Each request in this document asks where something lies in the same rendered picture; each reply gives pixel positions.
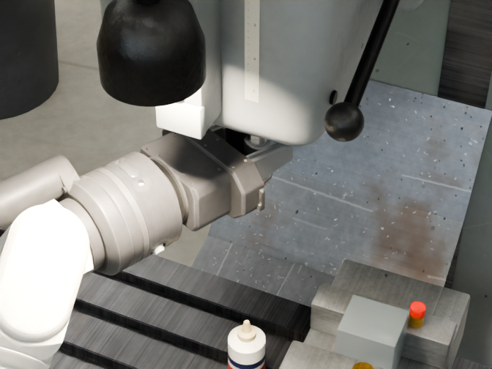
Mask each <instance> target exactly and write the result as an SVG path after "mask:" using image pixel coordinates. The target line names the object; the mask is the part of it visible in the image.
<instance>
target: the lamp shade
mask: <svg viewBox="0 0 492 369"><path fill-rule="evenodd" d="M97 58H98V65H99V72H100V83H101V85H102V87H103V89H104V90H105V91H106V92H107V93H108V94H109V95H110V96H111V97H113V98H114V99H116V100H118V101H120V102H123V103H127V104H129V105H136V106H143V107H157V106H164V105H170V104H174V103H178V102H180V101H183V100H185V99H187V98H188V97H191V96H192V95H194V94H195V93H196V92H197V91H198V90H199V89H200V88H201V87H202V86H203V84H204V82H205V80H206V42H205V36H204V33H203V31H202V28H201V25H200V23H199V22H198V19H197V16H196V14H195V11H194V9H193V6H192V4H191V3H190V2H189V1H188V0H113V1H112V2H111V3H110V4H109V5H108V6H107V7H106V9H105V12H104V16H103V19H102V23H101V27H100V31H99V34H98V38H97Z"/></svg>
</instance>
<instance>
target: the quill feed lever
mask: <svg viewBox="0 0 492 369"><path fill-rule="evenodd" d="M399 2H400V0H383V3H382V5H381V8H380V10H379V13H378V15H377V18H376V21H375V23H374V25H373V28H372V31H371V33H370V36H369V38H368V41H367V43H366V46H365V49H364V51H363V53H362V56H361V59H360V61H359V64H358V66H357V69H356V71H355V73H354V77H353V79H352V81H351V84H350V87H349V88H348V91H347V94H346V97H345V99H344V101H343V102H339V103H336V104H334V105H333V106H332V107H330V108H329V110H328V111H327V113H326V115H325V117H324V127H325V130H326V131H327V134H328V135H329V136H330V137H331V138H333V139H334V140H336V141H339V142H349V141H353V140H354V139H355V138H357V137H358V136H359V135H360V134H361V132H362V130H363V127H364V123H365V120H364V116H363V114H362V112H361V110H360V109H359V104H360V102H361V100H362V97H363V94H364V93H365V89H366V87H367V84H368V81H369V80H370V76H371V74H372V71H373V68H374V67H375V64H376V61H377V58H378V57H379V54H380V51H381V48H382V45H383V44H384V41H385V38H386V36H387V32H388V31H389V28H390V25H391V22H392V19H393V18H394V15H395V12H396V9H397V8H398V5H399Z"/></svg>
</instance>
